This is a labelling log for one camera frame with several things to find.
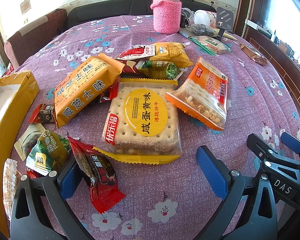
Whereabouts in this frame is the green yellow pea pack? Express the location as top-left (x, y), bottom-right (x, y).
top-left (26, 129), bottom-right (71, 176)

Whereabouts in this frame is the orange chicken cracker pack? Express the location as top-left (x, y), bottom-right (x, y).
top-left (165, 57), bottom-right (228, 131)

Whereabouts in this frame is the red dark candy pack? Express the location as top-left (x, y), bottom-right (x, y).
top-left (68, 137), bottom-right (126, 214)

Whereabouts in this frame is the salted egg yolk cracker pack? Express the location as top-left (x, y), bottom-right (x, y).
top-left (96, 78), bottom-right (182, 165)

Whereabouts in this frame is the yellow cheese sandwich cracker pack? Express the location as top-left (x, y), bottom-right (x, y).
top-left (149, 42), bottom-right (193, 68)

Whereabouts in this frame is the green pea snack pack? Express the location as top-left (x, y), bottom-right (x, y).
top-left (136, 61), bottom-right (185, 81)

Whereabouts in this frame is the orange cheese biscuit pack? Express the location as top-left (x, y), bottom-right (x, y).
top-left (54, 53), bottom-right (125, 128)

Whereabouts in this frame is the clear cracker pack in tray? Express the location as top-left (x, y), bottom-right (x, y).
top-left (2, 158), bottom-right (19, 220)

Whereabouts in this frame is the beige small snack pack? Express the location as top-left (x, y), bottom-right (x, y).
top-left (14, 123), bottom-right (45, 161)

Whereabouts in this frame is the purple floral tablecloth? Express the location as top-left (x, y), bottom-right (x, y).
top-left (5, 14), bottom-right (300, 240)

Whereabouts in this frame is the brown wrapped snack bar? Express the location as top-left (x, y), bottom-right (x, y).
top-left (239, 43), bottom-right (267, 66)

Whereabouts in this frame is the small red dark candy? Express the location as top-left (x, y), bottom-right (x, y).
top-left (29, 103), bottom-right (56, 124)

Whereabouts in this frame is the round biscuit green pack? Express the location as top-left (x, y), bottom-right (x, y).
top-left (189, 36), bottom-right (231, 55)

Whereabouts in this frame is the yellow cardboard box tray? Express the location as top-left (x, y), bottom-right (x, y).
top-left (0, 70), bottom-right (39, 237)

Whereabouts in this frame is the bag of dark seeds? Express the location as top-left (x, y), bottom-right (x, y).
top-left (189, 24), bottom-right (215, 37)

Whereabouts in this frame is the white lidded cup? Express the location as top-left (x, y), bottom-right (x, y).
top-left (193, 10), bottom-right (217, 28)

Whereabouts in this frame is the red golden crown snack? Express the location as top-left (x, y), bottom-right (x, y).
top-left (117, 59), bottom-right (145, 75)

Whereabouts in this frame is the red white sachet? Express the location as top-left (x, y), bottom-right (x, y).
top-left (117, 44), bottom-right (155, 60)

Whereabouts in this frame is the pink thermos with knit sleeve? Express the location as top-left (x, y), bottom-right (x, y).
top-left (150, 0), bottom-right (182, 34)

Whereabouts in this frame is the maroon armchair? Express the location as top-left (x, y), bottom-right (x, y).
top-left (4, 9), bottom-right (67, 69)

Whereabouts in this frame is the black sofa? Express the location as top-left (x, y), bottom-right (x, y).
top-left (65, 0), bottom-right (217, 30)

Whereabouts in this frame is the small wall plaque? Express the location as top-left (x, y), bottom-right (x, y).
top-left (20, 0), bottom-right (31, 14)

